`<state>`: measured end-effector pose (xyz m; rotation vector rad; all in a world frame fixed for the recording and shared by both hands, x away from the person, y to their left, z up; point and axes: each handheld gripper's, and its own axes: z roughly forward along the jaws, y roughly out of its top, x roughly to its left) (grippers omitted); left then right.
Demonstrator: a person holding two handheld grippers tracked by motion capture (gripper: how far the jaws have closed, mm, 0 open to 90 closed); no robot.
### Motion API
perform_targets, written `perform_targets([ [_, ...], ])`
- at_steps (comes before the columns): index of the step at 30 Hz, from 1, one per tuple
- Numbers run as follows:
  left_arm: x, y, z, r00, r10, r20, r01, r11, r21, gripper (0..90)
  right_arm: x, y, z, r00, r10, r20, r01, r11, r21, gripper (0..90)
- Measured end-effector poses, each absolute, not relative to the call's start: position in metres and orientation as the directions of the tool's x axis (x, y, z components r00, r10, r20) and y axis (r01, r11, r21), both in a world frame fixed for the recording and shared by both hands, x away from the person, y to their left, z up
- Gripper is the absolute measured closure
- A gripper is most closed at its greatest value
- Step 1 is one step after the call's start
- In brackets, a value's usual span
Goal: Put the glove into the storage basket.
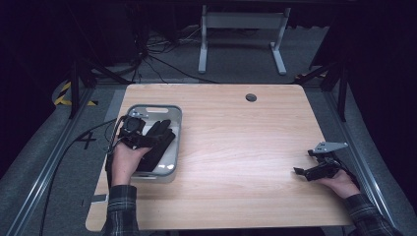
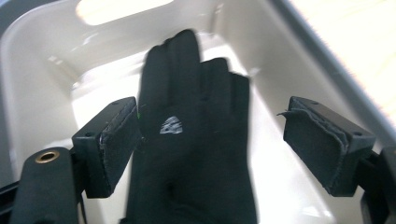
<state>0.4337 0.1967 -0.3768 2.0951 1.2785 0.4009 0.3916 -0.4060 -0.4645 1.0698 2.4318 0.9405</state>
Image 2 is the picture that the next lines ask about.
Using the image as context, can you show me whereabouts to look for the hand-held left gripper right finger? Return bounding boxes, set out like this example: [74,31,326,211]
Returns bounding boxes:
[277,95,376,198]

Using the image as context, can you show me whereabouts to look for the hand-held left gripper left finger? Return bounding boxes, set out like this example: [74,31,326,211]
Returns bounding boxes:
[72,96,143,200]

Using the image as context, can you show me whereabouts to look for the black glove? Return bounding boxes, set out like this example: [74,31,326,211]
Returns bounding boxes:
[119,29,260,224]

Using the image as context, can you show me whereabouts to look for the white plastic bin grey rim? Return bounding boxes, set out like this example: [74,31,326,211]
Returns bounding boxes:
[0,0,396,224]

